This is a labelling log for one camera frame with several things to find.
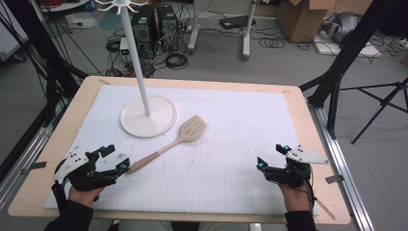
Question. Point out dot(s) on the aluminium rail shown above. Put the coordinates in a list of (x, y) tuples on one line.
[(22, 166), (346, 173)]

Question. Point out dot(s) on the white hook stand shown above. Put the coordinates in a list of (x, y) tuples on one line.
[(149, 120)]

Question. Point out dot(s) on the white stand leg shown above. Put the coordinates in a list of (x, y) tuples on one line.
[(246, 41), (193, 35)]

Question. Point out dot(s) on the person's right hand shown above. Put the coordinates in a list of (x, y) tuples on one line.
[(296, 199)]

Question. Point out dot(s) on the black computer tower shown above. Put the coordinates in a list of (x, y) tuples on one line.
[(144, 32), (167, 27)]

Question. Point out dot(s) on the flat black device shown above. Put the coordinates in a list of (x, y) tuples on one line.
[(235, 21)]

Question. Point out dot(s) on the white foam board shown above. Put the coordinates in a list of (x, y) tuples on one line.
[(333, 48)]

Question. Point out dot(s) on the person's left hand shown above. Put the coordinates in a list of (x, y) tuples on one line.
[(84, 196)]

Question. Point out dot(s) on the small white device box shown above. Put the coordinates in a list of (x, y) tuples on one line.
[(124, 48)]

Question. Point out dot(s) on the thin wooden stick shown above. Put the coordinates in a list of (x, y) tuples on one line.
[(325, 209)]

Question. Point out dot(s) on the grey bag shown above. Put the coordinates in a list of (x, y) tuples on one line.
[(344, 27)]

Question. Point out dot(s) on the grey metal bracket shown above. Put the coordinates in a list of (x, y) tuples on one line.
[(334, 179), (35, 166)]

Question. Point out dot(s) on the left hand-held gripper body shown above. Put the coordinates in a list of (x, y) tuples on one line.
[(83, 179)]

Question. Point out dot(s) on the white gridded mat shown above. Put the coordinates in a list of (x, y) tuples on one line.
[(224, 160)]

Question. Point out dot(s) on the cardboard box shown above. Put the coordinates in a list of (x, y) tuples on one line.
[(301, 22)]

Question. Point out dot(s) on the wooden slotted spatula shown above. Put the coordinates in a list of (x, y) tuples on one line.
[(192, 129)]

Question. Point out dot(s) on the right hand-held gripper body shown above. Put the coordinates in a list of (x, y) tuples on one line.
[(288, 176)]

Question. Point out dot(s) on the black tripod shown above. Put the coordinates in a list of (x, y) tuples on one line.
[(383, 102)]

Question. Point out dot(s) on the black metal frame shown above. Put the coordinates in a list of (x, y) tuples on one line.
[(51, 73), (349, 45)]

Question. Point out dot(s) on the grey cabinet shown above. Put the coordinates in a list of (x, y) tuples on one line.
[(9, 38)]

